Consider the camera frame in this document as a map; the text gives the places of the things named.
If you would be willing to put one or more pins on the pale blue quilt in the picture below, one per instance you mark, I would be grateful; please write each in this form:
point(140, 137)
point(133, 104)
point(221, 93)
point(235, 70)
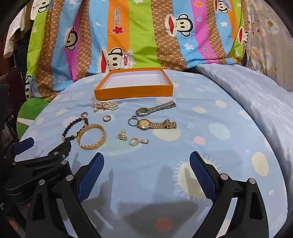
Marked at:
point(251, 91)

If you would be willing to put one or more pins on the gold pearl earring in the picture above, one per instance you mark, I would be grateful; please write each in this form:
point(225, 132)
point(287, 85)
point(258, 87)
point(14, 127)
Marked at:
point(122, 135)

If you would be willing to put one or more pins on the light blue dotted bed sheet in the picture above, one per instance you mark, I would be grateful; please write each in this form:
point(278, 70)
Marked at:
point(160, 146)

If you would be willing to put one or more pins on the gold wristwatch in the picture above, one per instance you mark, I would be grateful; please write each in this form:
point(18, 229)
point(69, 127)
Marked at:
point(144, 123)

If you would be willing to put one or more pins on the green cushion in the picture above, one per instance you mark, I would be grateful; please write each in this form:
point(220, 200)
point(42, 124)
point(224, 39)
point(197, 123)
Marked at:
point(29, 112)

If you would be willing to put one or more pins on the white spotted cloth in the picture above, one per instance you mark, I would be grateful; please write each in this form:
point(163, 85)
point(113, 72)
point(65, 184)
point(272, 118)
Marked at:
point(16, 25)

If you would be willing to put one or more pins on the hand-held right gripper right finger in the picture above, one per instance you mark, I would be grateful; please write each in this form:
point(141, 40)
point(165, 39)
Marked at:
point(202, 176)

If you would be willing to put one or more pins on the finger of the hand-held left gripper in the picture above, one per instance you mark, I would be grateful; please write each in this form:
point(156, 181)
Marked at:
point(23, 144)
point(55, 152)

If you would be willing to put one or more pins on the gold hoop earring with pendant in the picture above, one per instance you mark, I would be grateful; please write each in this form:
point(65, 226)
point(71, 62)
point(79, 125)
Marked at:
point(146, 141)

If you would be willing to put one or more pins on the colourful striped cartoon blanket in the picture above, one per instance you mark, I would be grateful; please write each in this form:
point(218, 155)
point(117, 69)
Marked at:
point(142, 34)

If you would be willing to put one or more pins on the dark fan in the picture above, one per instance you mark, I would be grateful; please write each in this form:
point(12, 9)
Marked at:
point(12, 91)

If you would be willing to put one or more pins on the grey floral cloth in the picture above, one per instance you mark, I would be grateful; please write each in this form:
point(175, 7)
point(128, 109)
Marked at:
point(267, 45)

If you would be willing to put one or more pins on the orange cardboard box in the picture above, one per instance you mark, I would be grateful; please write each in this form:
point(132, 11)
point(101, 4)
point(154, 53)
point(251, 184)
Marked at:
point(132, 92)

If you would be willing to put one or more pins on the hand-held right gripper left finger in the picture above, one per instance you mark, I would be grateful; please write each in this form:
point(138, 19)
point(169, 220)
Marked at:
point(90, 176)

